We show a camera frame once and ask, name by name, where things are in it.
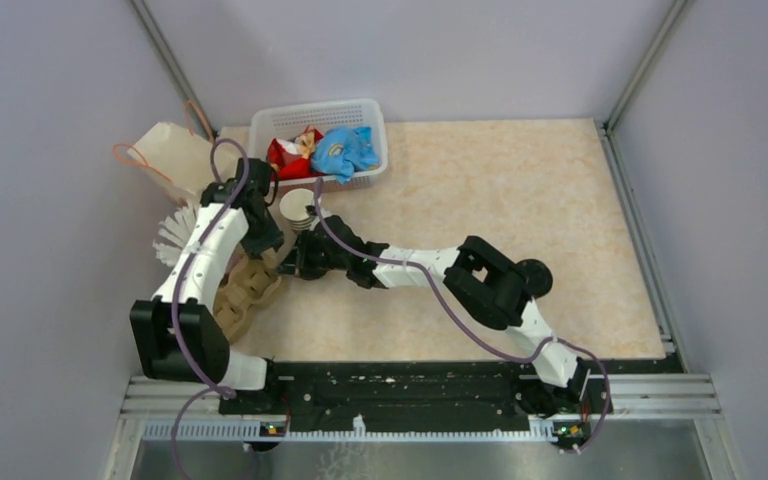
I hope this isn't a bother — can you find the white wrapped straws bundle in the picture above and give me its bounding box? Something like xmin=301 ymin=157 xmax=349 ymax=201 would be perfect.
xmin=152 ymin=202 xmax=199 ymax=267

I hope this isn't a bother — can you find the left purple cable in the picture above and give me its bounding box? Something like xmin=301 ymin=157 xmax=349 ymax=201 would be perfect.
xmin=170 ymin=137 xmax=251 ymax=480

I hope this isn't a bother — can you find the red cloth toy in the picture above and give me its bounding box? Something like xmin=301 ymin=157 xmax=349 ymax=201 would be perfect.
xmin=267 ymin=126 xmax=324 ymax=181

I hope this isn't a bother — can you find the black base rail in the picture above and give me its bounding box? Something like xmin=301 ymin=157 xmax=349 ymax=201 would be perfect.
xmin=219 ymin=361 xmax=604 ymax=433

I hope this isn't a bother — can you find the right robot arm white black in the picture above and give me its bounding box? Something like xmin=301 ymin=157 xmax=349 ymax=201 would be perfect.
xmin=277 ymin=215 xmax=612 ymax=417

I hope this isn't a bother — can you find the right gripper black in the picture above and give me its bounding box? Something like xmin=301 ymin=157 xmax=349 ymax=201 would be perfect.
xmin=275 ymin=231 xmax=350 ymax=281

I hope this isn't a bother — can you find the beige paper bag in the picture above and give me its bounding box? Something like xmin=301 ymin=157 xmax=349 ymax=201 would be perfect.
xmin=112 ymin=100 xmax=239 ymax=204

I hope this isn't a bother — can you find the blue cloth toy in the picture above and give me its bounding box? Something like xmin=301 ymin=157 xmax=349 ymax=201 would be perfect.
xmin=311 ymin=126 xmax=379 ymax=184

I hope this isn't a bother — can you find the stack of paper cups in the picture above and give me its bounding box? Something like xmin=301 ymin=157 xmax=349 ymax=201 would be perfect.
xmin=279 ymin=188 xmax=317 ymax=232

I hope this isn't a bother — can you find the brown pulp cup carrier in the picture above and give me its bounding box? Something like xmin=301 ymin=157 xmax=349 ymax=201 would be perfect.
xmin=213 ymin=252 xmax=284 ymax=344

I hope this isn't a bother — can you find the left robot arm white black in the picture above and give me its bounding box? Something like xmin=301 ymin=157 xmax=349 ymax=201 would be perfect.
xmin=129 ymin=158 xmax=284 ymax=414

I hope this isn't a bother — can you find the black cup lid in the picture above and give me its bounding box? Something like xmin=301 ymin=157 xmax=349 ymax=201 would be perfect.
xmin=516 ymin=259 xmax=554 ymax=299

